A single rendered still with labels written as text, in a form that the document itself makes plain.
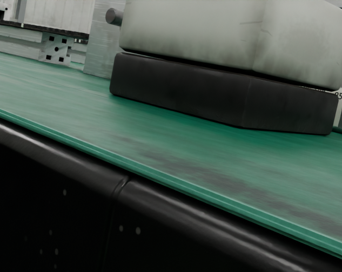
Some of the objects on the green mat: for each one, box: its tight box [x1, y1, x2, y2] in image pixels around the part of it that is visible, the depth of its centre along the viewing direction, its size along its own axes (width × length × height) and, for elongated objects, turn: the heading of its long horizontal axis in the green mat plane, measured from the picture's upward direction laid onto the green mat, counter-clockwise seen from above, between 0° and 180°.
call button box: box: [109, 0, 342, 135], centre depth 27 cm, size 8×10×6 cm
